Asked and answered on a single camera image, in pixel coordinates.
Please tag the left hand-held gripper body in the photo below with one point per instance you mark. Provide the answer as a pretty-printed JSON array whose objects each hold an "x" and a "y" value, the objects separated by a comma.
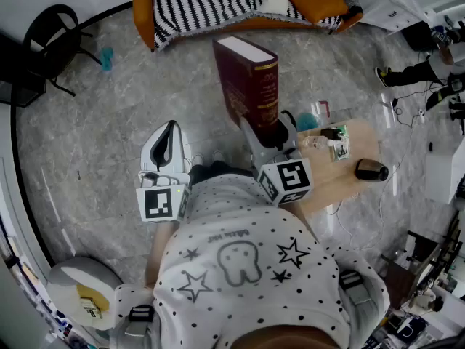
[{"x": 160, "y": 202}]

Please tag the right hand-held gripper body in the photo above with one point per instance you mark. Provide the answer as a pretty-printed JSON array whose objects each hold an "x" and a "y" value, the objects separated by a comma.
[{"x": 287, "y": 176}]

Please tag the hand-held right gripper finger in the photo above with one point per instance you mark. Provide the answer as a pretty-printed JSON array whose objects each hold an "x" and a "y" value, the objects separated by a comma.
[
  {"x": 250, "y": 136},
  {"x": 290, "y": 129}
]

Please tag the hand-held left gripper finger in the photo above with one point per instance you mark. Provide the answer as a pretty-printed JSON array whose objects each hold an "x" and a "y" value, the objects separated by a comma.
[
  {"x": 147, "y": 151},
  {"x": 178, "y": 147}
]

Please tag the dark red hardcover book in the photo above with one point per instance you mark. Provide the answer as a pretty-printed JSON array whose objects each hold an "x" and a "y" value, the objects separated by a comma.
[{"x": 247, "y": 82}]

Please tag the orange sofa seat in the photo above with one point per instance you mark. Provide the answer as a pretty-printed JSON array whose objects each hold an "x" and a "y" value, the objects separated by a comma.
[{"x": 142, "y": 16}]

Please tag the person's left forearm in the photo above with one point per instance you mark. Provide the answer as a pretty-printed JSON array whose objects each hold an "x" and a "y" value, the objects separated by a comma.
[{"x": 158, "y": 253}]

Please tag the person's right forearm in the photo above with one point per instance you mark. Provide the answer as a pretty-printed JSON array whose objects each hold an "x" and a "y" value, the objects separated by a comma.
[{"x": 305, "y": 218}]

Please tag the person's left hand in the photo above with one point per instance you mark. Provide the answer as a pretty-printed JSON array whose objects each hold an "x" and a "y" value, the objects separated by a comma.
[{"x": 160, "y": 180}]

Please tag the teal fuzzy ball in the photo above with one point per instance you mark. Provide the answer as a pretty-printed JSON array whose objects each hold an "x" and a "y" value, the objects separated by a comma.
[{"x": 308, "y": 122}]

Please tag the clear plastic bottle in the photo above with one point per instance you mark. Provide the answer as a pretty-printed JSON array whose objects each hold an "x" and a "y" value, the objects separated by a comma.
[{"x": 316, "y": 142}]

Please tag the small black device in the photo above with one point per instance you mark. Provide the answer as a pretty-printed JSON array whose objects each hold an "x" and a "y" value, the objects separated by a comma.
[{"x": 331, "y": 134}]

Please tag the person's dark trousers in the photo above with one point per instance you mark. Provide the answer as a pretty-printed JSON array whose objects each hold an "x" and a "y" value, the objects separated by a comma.
[{"x": 214, "y": 171}]

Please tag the small wooden side table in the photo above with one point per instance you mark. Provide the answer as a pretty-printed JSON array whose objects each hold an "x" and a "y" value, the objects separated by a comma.
[{"x": 334, "y": 184}]

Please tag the green printed box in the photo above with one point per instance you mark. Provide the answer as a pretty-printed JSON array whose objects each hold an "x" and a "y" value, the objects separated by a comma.
[{"x": 341, "y": 147}]

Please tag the dark brown vase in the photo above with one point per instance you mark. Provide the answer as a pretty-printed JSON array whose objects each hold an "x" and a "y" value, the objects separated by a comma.
[{"x": 370, "y": 170}]

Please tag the person's white dotted shirt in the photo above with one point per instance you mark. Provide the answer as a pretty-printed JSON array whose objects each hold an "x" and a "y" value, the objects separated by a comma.
[{"x": 247, "y": 267}]

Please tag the teal plastic cup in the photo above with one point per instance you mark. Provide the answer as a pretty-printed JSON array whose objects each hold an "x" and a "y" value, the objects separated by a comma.
[{"x": 107, "y": 58}]

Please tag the grey round stool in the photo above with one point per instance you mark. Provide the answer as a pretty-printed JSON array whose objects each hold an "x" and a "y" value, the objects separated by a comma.
[{"x": 80, "y": 278}]

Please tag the orange cushion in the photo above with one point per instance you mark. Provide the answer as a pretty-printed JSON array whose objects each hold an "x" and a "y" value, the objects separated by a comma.
[{"x": 316, "y": 5}]

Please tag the black and white striped blanket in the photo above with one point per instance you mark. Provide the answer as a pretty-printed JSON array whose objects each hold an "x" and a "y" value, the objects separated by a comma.
[{"x": 196, "y": 6}]

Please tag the black metal chair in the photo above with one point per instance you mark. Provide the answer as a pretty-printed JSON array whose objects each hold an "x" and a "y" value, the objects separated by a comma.
[{"x": 51, "y": 46}]

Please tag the black cabinet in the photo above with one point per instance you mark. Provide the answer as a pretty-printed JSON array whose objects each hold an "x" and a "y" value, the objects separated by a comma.
[{"x": 18, "y": 78}]

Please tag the white cabinet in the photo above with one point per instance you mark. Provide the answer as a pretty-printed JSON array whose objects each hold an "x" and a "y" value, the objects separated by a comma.
[{"x": 441, "y": 175}]

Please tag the white desk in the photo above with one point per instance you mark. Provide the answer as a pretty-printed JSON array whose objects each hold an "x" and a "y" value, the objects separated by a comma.
[{"x": 392, "y": 2}]

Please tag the cluttered dark shelf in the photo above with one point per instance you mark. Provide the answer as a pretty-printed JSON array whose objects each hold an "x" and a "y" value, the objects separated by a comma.
[{"x": 425, "y": 264}]

